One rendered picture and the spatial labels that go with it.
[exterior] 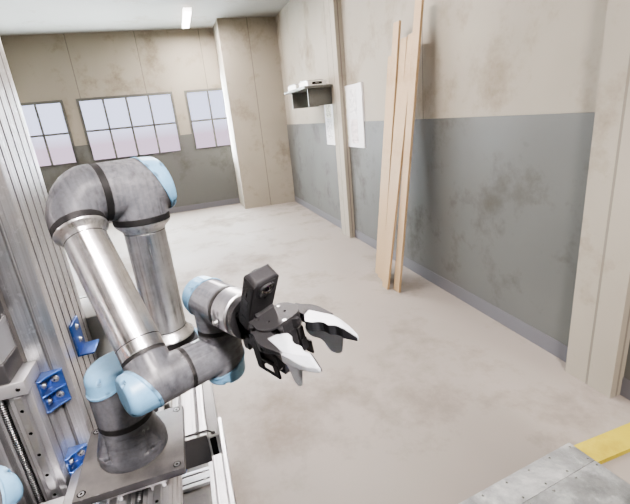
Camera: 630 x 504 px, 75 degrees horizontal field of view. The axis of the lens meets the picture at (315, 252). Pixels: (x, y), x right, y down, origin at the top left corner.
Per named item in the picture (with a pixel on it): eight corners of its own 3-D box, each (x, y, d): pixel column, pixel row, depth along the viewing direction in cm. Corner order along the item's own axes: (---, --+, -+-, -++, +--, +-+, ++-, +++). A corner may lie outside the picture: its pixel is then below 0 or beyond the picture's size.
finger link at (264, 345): (305, 352, 53) (278, 324, 60) (302, 341, 52) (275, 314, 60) (273, 369, 51) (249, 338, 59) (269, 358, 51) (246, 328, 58)
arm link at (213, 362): (182, 385, 76) (170, 333, 73) (233, 358, 83) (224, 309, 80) (203, 403, 71) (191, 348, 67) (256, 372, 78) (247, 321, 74)
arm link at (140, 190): (139, 387, 100) (78, 162, 83) (194, 359, 110) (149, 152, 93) (160, 408, 92) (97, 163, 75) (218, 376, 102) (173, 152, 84)
